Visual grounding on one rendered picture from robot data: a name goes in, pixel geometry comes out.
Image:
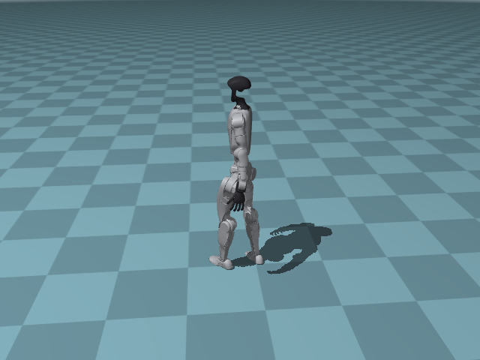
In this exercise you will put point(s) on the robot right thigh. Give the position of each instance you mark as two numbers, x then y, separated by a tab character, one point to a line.
249	214

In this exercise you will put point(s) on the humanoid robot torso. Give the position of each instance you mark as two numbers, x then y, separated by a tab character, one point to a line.
232	142

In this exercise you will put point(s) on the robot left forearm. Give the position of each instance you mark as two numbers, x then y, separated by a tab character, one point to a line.
242	169

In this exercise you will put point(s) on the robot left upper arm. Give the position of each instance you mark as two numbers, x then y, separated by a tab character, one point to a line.
238	126

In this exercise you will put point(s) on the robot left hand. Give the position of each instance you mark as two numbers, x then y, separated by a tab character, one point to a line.
238	198

